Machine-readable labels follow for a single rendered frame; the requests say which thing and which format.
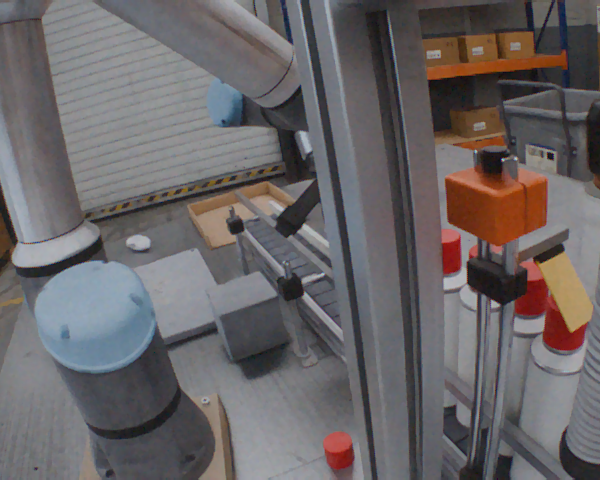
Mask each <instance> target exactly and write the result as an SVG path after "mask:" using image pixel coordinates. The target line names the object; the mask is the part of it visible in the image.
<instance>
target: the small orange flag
mask: <svg viewBox="0 0 600 480"><path fill-rule="evenodd" d="M533 262H534V263H535V264H536V265H537V266H538V268H539V270H540V272H541V274H542V276H543V278H544V280H545V282H546V284H547V286H548V288H549V290H550V292H551V294H552V296H553V298H554V300H555V302H556V304H557V306H558V308H559V310H560V312H561V314H562V317H563V319H564V321H565V323H566V325H567V327H568V329H569V331H570V333H572V332H573V331H575V330H576V329H578V328H579V327H581V326H582V325H584V324H585V323H587V322H588V321H589V320H591V315H592V308H593V306H592V304H591V302H590V299H589V297H588V295H587V293H586V291H585V289H584V287H583V285H582V283H581V281H580V279H579V277H578V276H577V274H576V272H575V270H574V268H573V266H572V264H571V262H570V260H569V258H568V256H567V254H566V252H565V247H564V245H563V244H562V243H560V244H558V245H556V246H554V247H552V248H550V249H548V250H546V251H544V252H542V253H540V254H538V255H536V256H534V257H533Z"/></svg>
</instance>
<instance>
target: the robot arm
mask: <svg viewBox="0 0 600 480"><path fill-rule="evenodd" d="M90 1H91V2H93V3H95V4H97V5H98V6H100V7H102V8H103V9H105V10H107V11H108V12H110V13H112V14H113V15H115V16H117V17H118V18H120V19H122V20H123V21H125V22H127V23H129V24H130V25H132V26H134V27H135V28H137V29H139V30H140V31H142V32H144V33H145V34H147V35H149V36H150V37H152V38H153V39H155V40H157V41H158V42H160V43H162V44H163V45H165V46H167V47H168V48H170V49H172V50H173V51H175V52H176V53H178V54H180V55H181V56H183V57H185V58H186V59H188V60H190V61H191V62H193V63H194V64H196V65H198V66H199V67H201V68H202V69H204V70H206V71H207V72H209V73H210V74H212V75H214V76H215V77H216V78H214V79H213V81H212V82H211V84H210V86H209V89H208V93H207V108H208V113H209V116H210V118H211V120H212V121H213V123H214V124H215V125H217V126H218V127H220V128H235V129H239V128H240V127H248V126H254V127H264V128H274V129H285V130H292V132H293V134H294V137H295V139H296V142H297V144H298V147H299V150H300V152H301V155H302V158H303V160H305V161H306V165H307V167H308V170H309V171H310V172H316V167H315V161H314V156H313V150H312V144H311V138H310V133H309V127H308V121H307V116H306V110H305V104H304V99H303V93H302V88H301V82H300V77H299V71H298V66H297V60H296V55H295V49H294V46H292V45H291V44H290V43H289V42H287V41H286V40H285V39H283V38H282V37H281V36H280V35H278V34H277V33H276V32H274V31H273V30H272V29H270V28H269V27H268V26H267V25H265V24H264V23H263V22H261V21H260V20H259V19H257V18H256V17H255V16H253V15H252V14H251V13H249V12H248V11H247V10H245V9H244V8H243V7H241V6H240V5H239V4H237V3H236V2H235V1H233V0H90ZM52 2H53V0H0V183H1V186H2V190H3V193H4V196H5V200H6V203H7V206H8V210H9V213H10V216H11V219H12V223H13V226H14V229H15V232H16V235H17V238H18V243H17V246H16V248H15V250H14V252H13V254H12V261H13V264H14V267H15V270H16V273H17V276H18V278H19V281H20V284H21V286H22V289H23V293H24V298H25V302H26V304H27V307H28V309H29V311H30V313H31V314H32V316H33V317H34V319H35V322H36V324H37V327H38V332H39V336H40V338H41V341H42V343H43V345H44V346H45V348H46V350H47V351H48V352H49V353H50V355H51V357H52V359H53V361H54V363H55V365H56V367H57V369H58V371H59V373H60V375H61V377H62V379H63V381H64V383H65V385H66V387H67V389H68V391H69V393H70V395H71V397H72V399H73V401H74V403H75V404H76V406H77V408H78V410H79V412H80V414H81V416H82V417H83V419H84V421H85V423H86V425H87V426H88V433H89V440H90V447H91V455H92V460H93V464H94V467H95V469H96V471H97V473H98V474H99V476H100V477H101V479H102V480H198V479H199V478H200V477H201V476H202V475H203V474H204V472H205V471H206V470H207V468H208V467H209V465H210V463H211V461H212V459H213V456H214V453H215V446H216V441H215V436H214V433H213V430H212V427H211V425H210V422H209V420H208V418H207V416H206V415H205V413H204V412H203V411H202V410H201V409H200V408H199V407H198V406H197V405H196V404H195V402H194V401H193V400H192V399H191V398H190V397H189V396H188V395H187V394H186V393H185V392H184V391H183V390H182V389H181V387H180V385H179V382H178V380H177V377H176V374H175V371H174V369H173V366H172V363H171V360H170V358H169V355H168V352H167V349H166V346H165V343H164V341H163V338H162V335H161V332H160V329H159V326H158V323H157V320H156V313H155V308H154V305H153V302H152V299H151V297H150V295H149V293H148V292H147V290H146V289H145V286H144V284H143V282H142V280H141V278H140V277H139V276H138V274H137V273H136V272H135V271H133V270H132V269H131V268H129V267H128V266H126V265H123V264H121V263H117V262H113V261H111V262H108V258H107V255H106V251H105V248H104V244H103V241H102V237H101V233H100V230H99V228H98V227H97V226H96V225H94V224H92V223H90V222H88V221H87V220H85V219H84V217H83V213H82V210H81V206H80V202H79V198H78V194H77V190H76V186H75V182H74V178H73V174H72V170H71V165H70V161H69V157H68V152H67V148H66V143H65V139H64V134H63V130H62V125H61V120H60V115H59V110H58V105H57V100H56V95H55V90H54V85H53V80H52V75H51V69H50V64H49V58H48V53H47V47H46V41H45V35H44V30H43V24H42V18H43V15H44V14H45V12H46V11H47V10H48V8H49V7H50V5H51V4H52ZM319 202H320V204H321V205H322V202H321V196H320V190H319V185H318V179H317V177H316V179H315V180H314V181H313V182H312V183H311V184H310V185H309V186H308V188H307V189H306V190H305V191H304V192H303V193H302V194H301V195H300V196H299V198H298V199H297V200H296V201H295V202H294V203H293V204H292V205H291V206H290V205H288V206H287V207H286V208H285V209H284V210H282V211H281V212H280V214H279V216H278V218H277V219H276V221H277V223H276V225H275V227H274V229H275V230H276V231H278V232H279V233H280V234H281V235H282V236H283V237H285V238H288V237H289V236H291V235H293V236H294V235H295V234H296V233H297V232H298V231H300V230H301V229H302V228H303V224H304V223H305V222H306V221H307V220H306V219H305V218H306V217H307V216H308V215H309V213H310V212H311V211H312V210H313V209H314V207H315V206H316V205H317V204H318V203H319Z"/></svg>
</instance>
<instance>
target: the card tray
mask: <svg viewBox="0 0 600 480"><path fill-rule="evenodd" d="M237 191H239V192H241V193H242V194H243V195H244V196H245V197H247V198H248V199H249V200H250V201H251V202H252V203H254V204H255V205H256V206H257V207H258V208H260V209H261V210H262V211H263V212H264V213H265V214H267V215H268V216H269V215H272V214H275V213H274V212H273V211H271V210H270V209H269V205H268V201H271V200H273V201H274V202H275V203H277V204H278V205H279V206H281V207H282V208H283V209H285V208H286V207H287V206H288V205H290V206H291V205H292V204H293V203H294V202H295V201H296V200H295V199H294V198H292V197H291V196H289V195H288V194H286V193H285V192H283V191H282V190H280V189H278V188H277V187H275V186H274V185H272V184H271V183H269V182H264V183H260V184H257V185H254V186H250V187H247V188H243V189H240V190H237ZM234 192H236V191H233V192H230V193H226V194H223V195H220V196H216V197H213V198H210V199H207V200H203V201H200V202H197V203H194V204H190V205H187V206H188V210H189V213H190V217H191V219H192V221H193V222H194V224H195V226H196V227H197V229H198V231H199V232H200V234H201V236H202V237H203V239H204V240H205V242H206V244H207V245H208V247H209V249H210V250H214V249H217V248H220V247H223V246H226V245H229V244H232V243H235V242H236V239H235V235H231V234H230V233H229V231H228V228H227V224H226V219H227V218H230V214H229V209H228V208H229V207H230V206H234V208H235V213H236V215H239V216H240V217H241V218H242V219H243V220H244V219H247V218H250V217H253V216H255V215H254V214H253V213H252V212H251V211H250V210H248V209H247V208H246V207H245V206H244V205H243V204H242V203H241V202H240V201H239V200H238V199H236V198H235V195H234ZM275 215H276V214H275Z"/></svg>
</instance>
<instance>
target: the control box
mask: <svg viewBox="0 0 600 480"><path fill-rule="evenodd" d="M334 1H335V2H336V4H337V5H338V6H341V7H344V8H347V9H350V10H354V11H358V12H365V13H369V12H379V11H383V10H389V9H401V8H415V7H417V10H419V9H430V8H441V7H453V6H466V5H481V4H497V3H516V2H537V1H563V0H334Z"/></svg>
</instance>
